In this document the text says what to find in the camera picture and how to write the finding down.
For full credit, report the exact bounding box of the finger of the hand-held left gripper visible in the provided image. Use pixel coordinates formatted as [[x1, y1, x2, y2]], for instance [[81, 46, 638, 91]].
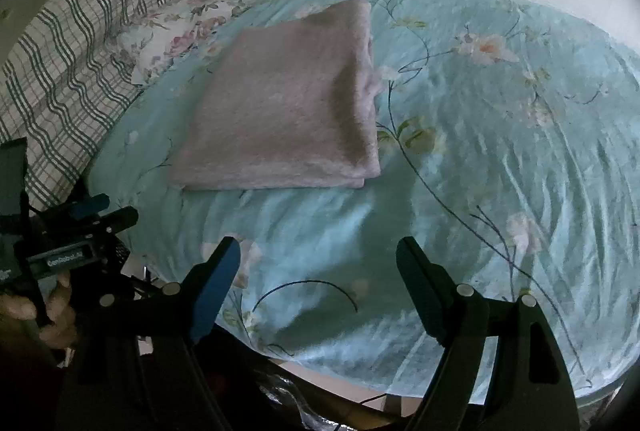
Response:
[[67, 194, 111, 221], [97, 206, 140, 234]]

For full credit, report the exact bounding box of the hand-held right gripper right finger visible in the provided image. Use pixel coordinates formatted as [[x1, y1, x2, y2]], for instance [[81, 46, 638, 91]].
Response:
[[396, 236, 581, 431]]

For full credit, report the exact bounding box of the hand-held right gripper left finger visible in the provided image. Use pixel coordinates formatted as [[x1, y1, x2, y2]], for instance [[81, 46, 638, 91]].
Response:
[[65, 236, 242, 431]]

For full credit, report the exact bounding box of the pink fleece cloth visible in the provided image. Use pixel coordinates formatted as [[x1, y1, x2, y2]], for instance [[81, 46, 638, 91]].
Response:
[[167, 0, 383, 192]]

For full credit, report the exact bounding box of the person's left hand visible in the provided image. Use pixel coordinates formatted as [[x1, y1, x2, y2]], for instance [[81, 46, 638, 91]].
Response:
[[0, 271, 80, 348]]

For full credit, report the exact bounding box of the clear plastic bag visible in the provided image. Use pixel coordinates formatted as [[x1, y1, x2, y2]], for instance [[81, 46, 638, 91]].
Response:
[[257, 368, 361, 431]]

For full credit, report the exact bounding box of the green plaid blanket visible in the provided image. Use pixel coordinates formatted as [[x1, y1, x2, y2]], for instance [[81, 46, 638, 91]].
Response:
[[0, 0, 211, 212]]

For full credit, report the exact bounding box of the light blue floral bedsheet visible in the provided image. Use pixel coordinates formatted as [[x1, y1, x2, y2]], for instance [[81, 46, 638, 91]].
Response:
[[85, 0, 640, 399]]

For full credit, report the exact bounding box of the white floral pillow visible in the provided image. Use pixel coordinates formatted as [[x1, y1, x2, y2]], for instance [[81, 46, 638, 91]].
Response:
[[117, 0, 271, 87]]

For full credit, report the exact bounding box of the black cable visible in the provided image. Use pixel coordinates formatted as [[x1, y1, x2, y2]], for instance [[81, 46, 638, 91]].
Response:
[[330, 388, 398, 431]]

